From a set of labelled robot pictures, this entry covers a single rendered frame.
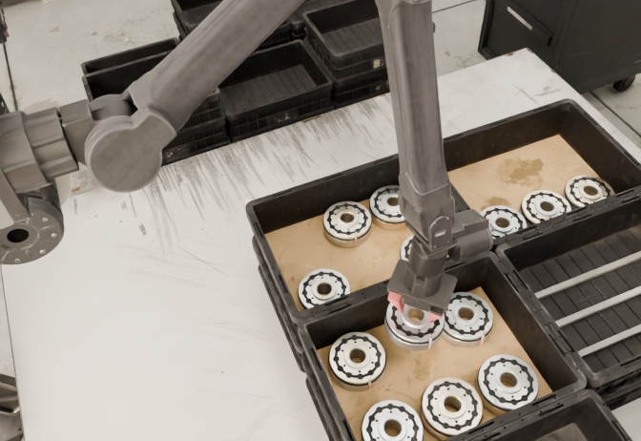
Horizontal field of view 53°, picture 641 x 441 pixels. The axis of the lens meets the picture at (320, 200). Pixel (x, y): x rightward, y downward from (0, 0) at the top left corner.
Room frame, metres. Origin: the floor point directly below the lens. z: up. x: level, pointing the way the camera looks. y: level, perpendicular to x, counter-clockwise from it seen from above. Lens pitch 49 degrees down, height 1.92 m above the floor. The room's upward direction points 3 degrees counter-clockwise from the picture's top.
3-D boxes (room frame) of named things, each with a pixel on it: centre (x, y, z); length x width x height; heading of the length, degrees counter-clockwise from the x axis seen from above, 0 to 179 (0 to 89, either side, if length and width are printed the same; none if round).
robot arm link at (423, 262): (0.58, -0.17, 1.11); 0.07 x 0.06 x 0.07; 111
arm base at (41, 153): (0.50, 0.31, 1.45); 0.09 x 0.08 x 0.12; 21
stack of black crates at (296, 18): (2.37, -0.06, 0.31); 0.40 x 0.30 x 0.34; 112
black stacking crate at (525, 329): (0.51, -0.18, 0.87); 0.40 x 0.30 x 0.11; 110
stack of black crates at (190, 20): (2.22, 0.31, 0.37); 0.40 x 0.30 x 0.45; 112
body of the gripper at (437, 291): (0.58, -0.16, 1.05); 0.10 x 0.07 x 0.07; 64
